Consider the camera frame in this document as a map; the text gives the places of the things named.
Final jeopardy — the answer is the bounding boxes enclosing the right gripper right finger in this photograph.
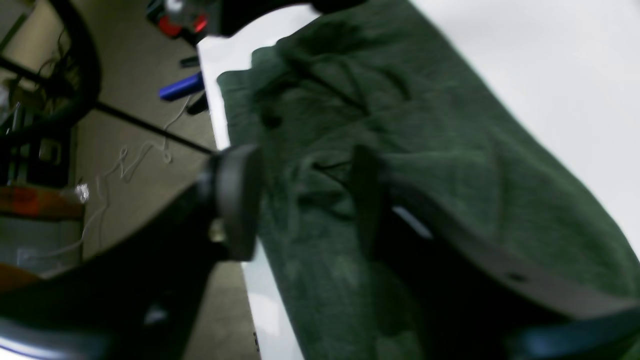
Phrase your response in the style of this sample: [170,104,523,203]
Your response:
[350,146,639,331]

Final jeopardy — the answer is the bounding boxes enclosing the green long-sleeve shirt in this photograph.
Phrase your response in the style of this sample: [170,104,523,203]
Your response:
[217,0,639,360]

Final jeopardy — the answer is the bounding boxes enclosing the blue handled clamp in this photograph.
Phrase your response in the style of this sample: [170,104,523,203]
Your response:
[157,71,205,101]

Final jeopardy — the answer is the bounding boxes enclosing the thick black cable loop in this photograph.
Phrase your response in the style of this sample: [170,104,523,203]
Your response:
[0,0,103,146]

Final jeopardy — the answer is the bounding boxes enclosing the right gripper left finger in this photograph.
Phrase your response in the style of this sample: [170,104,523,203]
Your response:
[198,145,263,262]

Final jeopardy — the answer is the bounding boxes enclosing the red clamp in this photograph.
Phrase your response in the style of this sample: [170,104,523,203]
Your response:
[156,13,208,39]

